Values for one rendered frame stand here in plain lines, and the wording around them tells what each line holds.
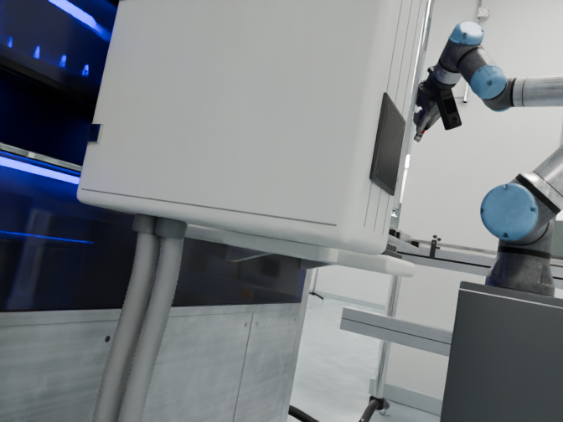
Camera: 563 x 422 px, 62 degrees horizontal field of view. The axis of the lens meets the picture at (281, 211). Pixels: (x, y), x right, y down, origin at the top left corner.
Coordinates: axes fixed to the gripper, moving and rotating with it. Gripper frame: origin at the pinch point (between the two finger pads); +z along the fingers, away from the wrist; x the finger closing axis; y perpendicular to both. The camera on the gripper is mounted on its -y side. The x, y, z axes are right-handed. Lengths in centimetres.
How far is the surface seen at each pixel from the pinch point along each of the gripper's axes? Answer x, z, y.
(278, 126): 71, -57, -22
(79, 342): 108, -10, -20
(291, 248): 72, -39, -32
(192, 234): 81, -21, -14
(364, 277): -334, 774, 156
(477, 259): -53, 87, -28
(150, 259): 91, -32, -21
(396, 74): 53, -61, -24
